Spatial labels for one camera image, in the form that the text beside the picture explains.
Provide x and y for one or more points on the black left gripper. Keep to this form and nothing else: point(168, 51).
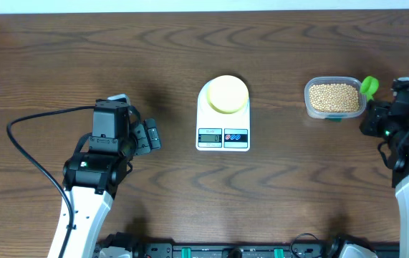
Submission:
point(144, 145)

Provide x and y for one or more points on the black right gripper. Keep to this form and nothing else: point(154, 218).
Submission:
point(376, 110)

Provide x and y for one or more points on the green plastic measuring scoop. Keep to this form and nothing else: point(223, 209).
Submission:
point(369, 87)

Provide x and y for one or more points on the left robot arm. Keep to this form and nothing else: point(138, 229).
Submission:
point(92, 175)

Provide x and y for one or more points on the white digital kitchen scale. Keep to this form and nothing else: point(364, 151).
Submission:
point(221, 132)

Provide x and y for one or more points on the yellow plastic bowl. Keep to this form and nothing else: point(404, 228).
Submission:
point(227, 94)

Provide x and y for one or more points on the green tape label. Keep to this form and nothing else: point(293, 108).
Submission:
point(334, 119)

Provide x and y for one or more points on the clear plastic bean container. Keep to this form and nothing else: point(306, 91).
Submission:
point(334, 80)

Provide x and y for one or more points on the pile of dried soybeans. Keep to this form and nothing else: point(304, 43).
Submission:
point(334, 98)

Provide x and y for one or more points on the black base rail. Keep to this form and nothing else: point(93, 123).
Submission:
point(305, 245)

